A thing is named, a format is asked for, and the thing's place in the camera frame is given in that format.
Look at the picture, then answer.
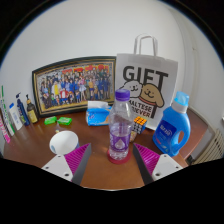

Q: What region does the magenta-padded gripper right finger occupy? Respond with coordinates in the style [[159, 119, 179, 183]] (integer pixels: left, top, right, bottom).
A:
[[131, 143, 184, 186]]

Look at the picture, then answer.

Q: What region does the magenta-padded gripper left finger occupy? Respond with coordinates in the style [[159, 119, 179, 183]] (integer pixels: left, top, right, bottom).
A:
[[41, 143, 92, 186]]

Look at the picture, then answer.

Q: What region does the clear purple-capped water bottle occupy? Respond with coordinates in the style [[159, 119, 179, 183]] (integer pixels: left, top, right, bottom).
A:
[[108, 88, 134, 161]]

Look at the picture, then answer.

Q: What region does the white blue paper cup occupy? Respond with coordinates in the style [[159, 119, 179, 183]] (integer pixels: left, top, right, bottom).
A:
[[49, 130, 81, 156]]

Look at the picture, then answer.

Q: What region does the blue detergent bottle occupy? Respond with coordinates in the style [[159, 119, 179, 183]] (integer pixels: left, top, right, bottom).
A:
[[152, 90, 192, 158]]

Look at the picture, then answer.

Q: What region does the round red coaster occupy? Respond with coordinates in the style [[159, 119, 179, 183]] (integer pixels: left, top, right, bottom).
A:
[[106, 148, 132, 165]]

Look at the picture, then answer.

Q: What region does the white radiator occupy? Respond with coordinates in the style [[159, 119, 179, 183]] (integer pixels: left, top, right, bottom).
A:
[[191, 128, 224, 166]]

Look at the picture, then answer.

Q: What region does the dark yellow-labelled pump bottle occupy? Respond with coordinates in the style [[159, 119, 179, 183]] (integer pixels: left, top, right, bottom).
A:
[[25, 94, 39, 125]]

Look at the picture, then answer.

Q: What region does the blue tissue pack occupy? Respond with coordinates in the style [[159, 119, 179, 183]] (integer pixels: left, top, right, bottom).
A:
[[85, 100, 113, 127]]

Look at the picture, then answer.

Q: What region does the dark blue pump bottle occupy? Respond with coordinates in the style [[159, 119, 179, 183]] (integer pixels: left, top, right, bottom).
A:
[[15, 92, 31, 127]]

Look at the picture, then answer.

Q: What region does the white blue-capped lotion bottle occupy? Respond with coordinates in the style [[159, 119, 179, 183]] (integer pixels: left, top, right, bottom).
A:
[[8, 102, 24, 131]]

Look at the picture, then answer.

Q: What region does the framed group picture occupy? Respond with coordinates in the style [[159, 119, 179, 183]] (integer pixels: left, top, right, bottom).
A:
[[31, 55, 117, 118]]

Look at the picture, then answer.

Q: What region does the white paper gift bag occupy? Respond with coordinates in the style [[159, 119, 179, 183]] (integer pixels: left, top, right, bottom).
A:
[[114, 34, 179, 131]]

